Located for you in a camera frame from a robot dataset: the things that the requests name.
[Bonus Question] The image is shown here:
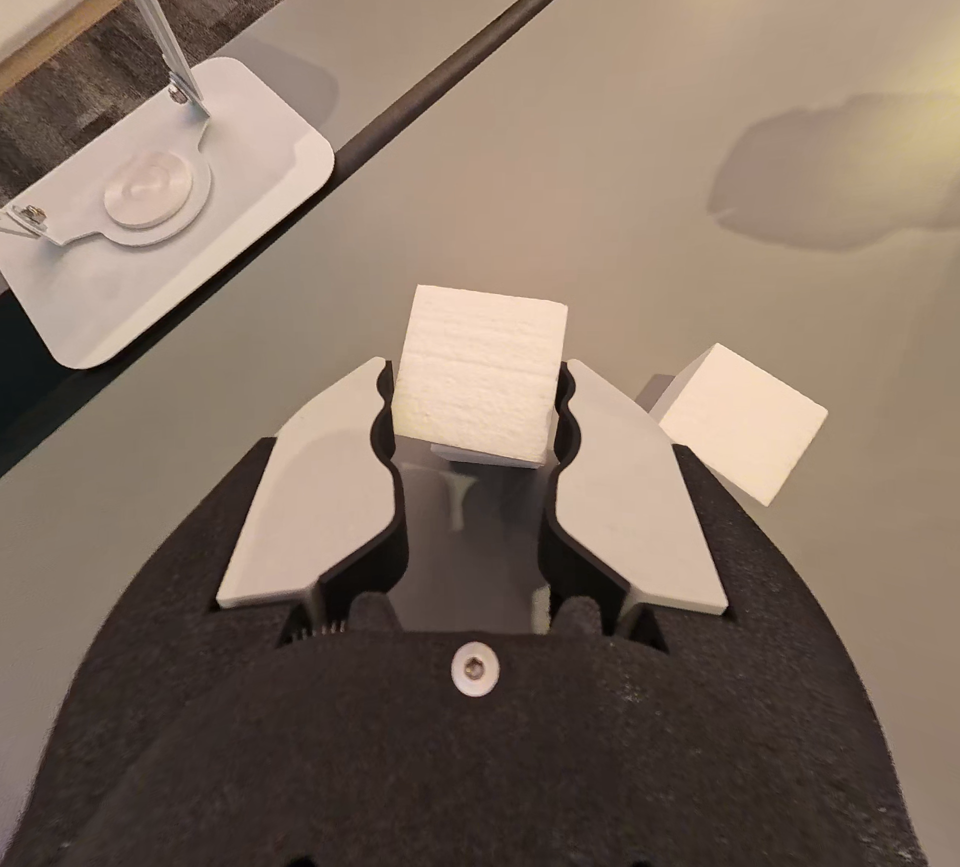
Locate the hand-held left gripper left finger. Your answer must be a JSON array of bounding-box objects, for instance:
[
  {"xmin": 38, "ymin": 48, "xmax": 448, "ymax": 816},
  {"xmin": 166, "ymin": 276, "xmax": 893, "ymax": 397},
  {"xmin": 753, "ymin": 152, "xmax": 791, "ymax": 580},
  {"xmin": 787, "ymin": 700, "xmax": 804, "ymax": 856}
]
[{"xmin": 216, "ymin": 357, "xmax": 410, "ymax": 630}]

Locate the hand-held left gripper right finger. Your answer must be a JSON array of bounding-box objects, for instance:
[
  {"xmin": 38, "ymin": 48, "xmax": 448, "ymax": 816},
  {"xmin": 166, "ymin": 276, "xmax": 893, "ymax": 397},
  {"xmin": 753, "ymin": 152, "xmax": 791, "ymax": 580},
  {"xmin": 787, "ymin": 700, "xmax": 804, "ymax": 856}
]
[{"xmin": 538, "ymin": 359, "xmax": 730, "ymax": 637}]

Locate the white document stand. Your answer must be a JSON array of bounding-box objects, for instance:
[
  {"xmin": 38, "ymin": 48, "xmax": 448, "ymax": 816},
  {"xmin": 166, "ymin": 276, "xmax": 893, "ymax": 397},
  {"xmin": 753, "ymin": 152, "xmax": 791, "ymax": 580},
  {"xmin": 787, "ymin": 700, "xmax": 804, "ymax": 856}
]
[{"xmin": 0, "ymin": 0, "xmax": 335, "ymax": 371}]

